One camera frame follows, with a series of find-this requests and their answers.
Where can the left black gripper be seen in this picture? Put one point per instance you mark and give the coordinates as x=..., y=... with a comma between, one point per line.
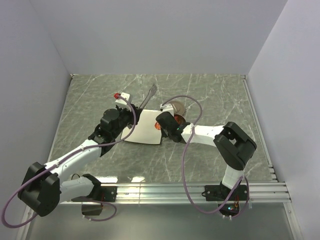
x=129, y=112

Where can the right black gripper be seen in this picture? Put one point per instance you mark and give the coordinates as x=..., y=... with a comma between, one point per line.
x=163, y=133

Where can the round metal lunch tin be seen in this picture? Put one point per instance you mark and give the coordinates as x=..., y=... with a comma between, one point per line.
x=179, y=119

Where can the orange shrimp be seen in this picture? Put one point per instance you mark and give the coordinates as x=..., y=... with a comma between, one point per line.
x=157, y=126

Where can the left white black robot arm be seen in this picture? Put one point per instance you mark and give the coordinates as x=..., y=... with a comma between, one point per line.
x=46, y=185

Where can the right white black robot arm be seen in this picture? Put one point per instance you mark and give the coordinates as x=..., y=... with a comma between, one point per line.
x=233, y=144

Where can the round taupe lid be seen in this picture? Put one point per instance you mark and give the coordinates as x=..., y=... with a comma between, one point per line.
x=178, y=107

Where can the white square plate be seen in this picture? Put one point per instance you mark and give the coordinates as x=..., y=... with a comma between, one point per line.
x=146, y=132

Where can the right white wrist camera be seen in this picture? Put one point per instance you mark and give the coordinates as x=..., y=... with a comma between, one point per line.
x=168, y=107

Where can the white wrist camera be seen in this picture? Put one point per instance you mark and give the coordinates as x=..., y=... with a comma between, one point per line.
x=168, y=107
x=123, y=100

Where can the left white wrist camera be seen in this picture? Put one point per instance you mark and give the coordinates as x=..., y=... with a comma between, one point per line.
x=123, y=100

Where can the aluminium front rail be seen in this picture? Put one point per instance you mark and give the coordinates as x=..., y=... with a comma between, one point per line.
x=174, y=193

